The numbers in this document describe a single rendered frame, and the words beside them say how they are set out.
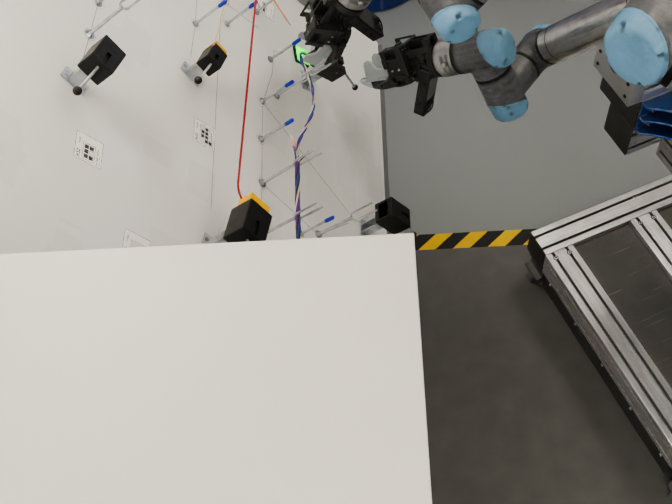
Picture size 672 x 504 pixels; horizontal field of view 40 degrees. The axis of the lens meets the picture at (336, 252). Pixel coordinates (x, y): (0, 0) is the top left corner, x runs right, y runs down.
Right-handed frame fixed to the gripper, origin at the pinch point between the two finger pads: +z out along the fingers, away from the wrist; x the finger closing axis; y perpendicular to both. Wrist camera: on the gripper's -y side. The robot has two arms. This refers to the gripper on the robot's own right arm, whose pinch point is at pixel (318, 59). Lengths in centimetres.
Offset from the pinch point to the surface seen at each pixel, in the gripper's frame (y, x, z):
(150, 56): 38.4, 11.3, -10.1
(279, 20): 4.2, -13.4, 5.8
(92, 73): 52, 26, -25
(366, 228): -9.7, 33.0, 10.6
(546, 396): -94, 56, 71
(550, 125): -129, -40, 74
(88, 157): 52, 36, -16
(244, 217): 28, 45, -17
